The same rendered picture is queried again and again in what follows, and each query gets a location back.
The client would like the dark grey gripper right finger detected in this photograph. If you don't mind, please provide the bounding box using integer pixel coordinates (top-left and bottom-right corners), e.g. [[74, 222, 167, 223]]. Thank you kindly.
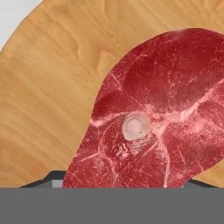
[[181, 178, 218, 189]]

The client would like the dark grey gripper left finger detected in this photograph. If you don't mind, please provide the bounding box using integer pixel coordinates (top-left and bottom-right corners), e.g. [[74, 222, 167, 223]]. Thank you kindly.
[[19, 171, 68, 189]]

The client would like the red raw meat steak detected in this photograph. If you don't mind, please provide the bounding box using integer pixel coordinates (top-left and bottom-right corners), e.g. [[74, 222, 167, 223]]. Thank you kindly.
[[61, 27, 224, 189]]

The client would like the round wooden cutting board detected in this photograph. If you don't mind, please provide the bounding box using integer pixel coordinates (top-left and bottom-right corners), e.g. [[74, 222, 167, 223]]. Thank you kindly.
[[0, 0, 224, 189]]

